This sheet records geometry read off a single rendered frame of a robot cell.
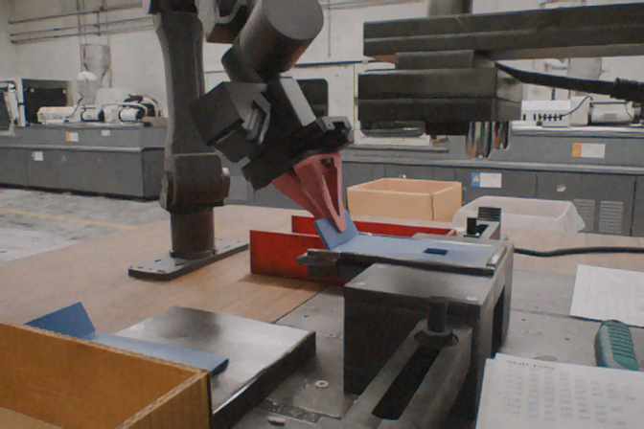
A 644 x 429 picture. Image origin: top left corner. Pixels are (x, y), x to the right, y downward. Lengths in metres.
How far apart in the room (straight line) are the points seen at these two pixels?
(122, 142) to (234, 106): 7.10
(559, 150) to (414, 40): 4.51
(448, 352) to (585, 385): 0.09
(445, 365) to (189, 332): 0.26
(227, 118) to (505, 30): 0.22
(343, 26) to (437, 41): 7.38
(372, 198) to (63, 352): 2.52
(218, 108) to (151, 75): 9.52
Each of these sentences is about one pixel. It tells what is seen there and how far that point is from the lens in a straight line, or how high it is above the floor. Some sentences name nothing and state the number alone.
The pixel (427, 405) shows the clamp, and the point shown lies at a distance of 0.27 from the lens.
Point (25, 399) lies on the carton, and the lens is 0.44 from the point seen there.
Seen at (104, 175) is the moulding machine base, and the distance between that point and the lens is 7.84.
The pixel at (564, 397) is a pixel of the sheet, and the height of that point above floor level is 0.95.
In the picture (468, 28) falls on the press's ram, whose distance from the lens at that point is 0.42.
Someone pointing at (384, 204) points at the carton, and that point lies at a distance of 2.81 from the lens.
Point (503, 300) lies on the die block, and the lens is 0.52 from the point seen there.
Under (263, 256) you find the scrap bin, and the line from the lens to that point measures 0.72.
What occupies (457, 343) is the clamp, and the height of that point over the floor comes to 0.97.
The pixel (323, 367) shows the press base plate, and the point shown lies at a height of 0.90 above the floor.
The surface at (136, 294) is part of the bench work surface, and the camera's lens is 0.68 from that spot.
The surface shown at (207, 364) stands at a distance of 0.43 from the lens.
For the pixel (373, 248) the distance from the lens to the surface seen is 0.49.
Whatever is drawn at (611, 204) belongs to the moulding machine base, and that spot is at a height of 0.39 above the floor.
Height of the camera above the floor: 1.11
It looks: 9 degrees down
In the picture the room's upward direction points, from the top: straight up
